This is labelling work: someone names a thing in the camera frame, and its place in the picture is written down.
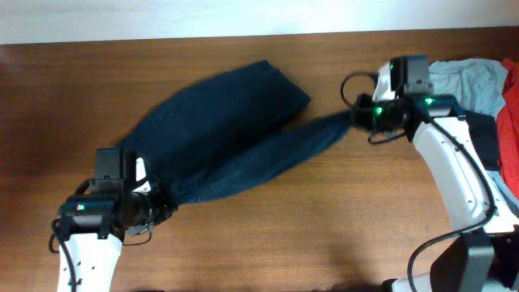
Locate navy blue shorts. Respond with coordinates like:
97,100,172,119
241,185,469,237
118,60,351,204

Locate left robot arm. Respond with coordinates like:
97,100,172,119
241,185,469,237
50,148,178,291

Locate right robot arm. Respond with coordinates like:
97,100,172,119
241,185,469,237
352,55,518,292

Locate light grey t-shirt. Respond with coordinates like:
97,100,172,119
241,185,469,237
429,58,508,119

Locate black garment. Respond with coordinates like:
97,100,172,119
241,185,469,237
465,110,500,171

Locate red garment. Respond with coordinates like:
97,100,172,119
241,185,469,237
497,58,519,198

